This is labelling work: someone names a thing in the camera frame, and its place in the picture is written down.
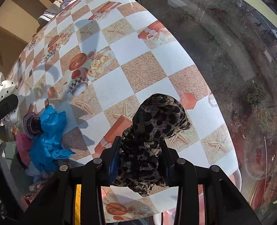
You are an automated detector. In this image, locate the blue cloth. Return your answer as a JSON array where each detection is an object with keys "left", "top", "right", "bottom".
[{"left": 29, "top": 105, "right": 75, "bottom": 173}]

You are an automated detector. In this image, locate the leopard print scarf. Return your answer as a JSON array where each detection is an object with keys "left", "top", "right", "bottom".
[{"left": 113, "top": 94, "right": 191, "bottom": 197}]

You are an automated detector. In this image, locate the grey storage box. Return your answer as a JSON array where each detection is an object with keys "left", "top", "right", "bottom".
[{"left": 0, "top": 141, "right": 47, "bottom": 196}]

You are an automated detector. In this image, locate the checkered patterned tablecloth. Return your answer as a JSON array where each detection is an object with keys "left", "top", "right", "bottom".
[{"left": 6, "top": 0, "right": 242, "bottom": 223}]

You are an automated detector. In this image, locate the pink foam sponge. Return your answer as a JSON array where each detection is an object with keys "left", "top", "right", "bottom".
[{"left": 16, "top": 133, "right": 32, "bottom": 167}]

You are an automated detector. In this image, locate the purple knitted hat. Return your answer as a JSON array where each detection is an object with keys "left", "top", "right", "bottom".
[{"left": 23, "top": 113, "right": 43, "bottom": 140}]

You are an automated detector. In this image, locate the white polka dot scrunchie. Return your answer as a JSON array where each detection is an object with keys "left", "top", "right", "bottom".
[{"left": 0, "top": 71, "right": 20, "bottom": 127}]

